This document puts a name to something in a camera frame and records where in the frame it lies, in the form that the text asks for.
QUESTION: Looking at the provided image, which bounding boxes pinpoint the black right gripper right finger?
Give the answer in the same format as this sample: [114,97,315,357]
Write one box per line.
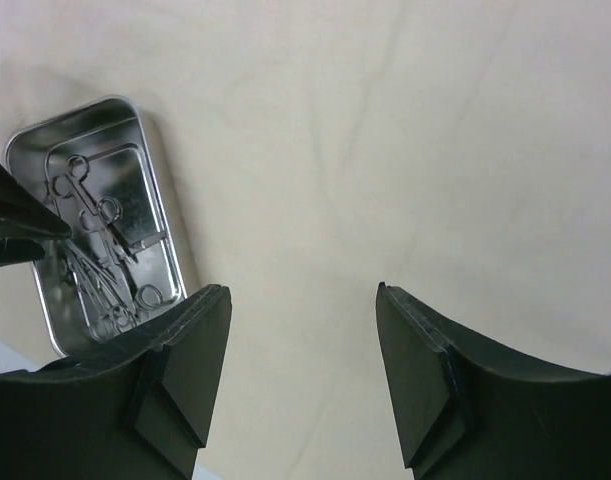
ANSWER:
[376,284,611,479]

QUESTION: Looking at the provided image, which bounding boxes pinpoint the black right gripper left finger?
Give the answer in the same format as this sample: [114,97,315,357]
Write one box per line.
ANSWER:
[0,284,232,479]

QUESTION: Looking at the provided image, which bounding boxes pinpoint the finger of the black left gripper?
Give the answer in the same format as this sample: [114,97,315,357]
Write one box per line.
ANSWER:
[0,220,48,268]
[0,163,70,238]

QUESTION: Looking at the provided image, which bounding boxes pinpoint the steel surgical scissors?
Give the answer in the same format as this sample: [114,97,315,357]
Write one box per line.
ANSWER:
[45,154,138,266]

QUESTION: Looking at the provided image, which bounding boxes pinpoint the steel instrument tray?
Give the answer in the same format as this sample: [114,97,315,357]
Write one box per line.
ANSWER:
[4,95,187,356]

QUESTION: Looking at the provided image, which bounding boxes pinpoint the beige cloth wrap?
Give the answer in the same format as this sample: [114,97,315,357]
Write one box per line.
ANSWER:
[0,1,611,479]

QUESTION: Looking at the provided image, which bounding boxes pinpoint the steel surgical forceps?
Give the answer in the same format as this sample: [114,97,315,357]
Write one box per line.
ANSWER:
[63,240,164,341]

